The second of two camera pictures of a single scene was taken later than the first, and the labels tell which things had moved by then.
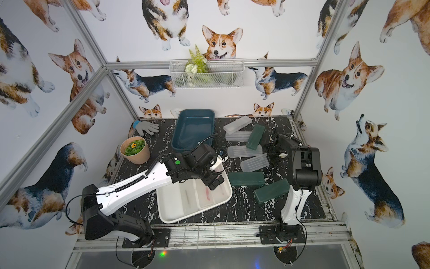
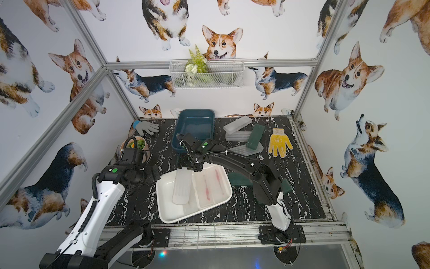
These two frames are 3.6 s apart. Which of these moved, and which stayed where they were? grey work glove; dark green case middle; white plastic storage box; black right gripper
Moved: black right gripper
Stayed: grey work glove; dark green case middle; white plastic storage box
